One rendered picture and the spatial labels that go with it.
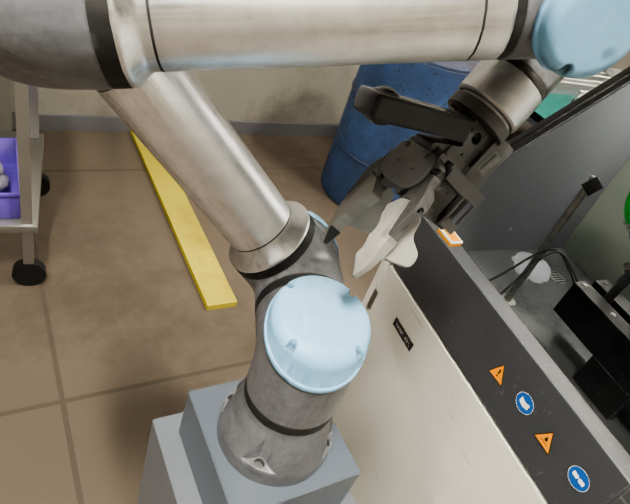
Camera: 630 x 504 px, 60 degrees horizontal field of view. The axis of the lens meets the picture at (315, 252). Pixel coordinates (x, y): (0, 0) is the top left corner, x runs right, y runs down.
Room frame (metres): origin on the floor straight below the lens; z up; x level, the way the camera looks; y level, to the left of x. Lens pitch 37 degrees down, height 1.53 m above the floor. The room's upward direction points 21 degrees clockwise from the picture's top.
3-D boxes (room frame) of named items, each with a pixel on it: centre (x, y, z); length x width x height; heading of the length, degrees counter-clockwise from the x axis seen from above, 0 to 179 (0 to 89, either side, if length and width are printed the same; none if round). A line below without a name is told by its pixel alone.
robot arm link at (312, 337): (0.44, -0.03, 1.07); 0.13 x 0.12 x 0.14; 20
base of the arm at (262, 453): (0.43, -0.03, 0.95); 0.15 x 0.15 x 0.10
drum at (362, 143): (2.71, -0.16, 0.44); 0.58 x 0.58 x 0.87
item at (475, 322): (0.79, -0.37, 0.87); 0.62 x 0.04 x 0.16; 35
